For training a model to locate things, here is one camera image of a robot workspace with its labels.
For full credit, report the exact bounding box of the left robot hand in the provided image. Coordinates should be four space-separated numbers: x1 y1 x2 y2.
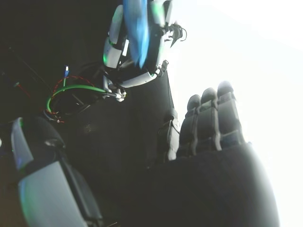
10 80 281 227

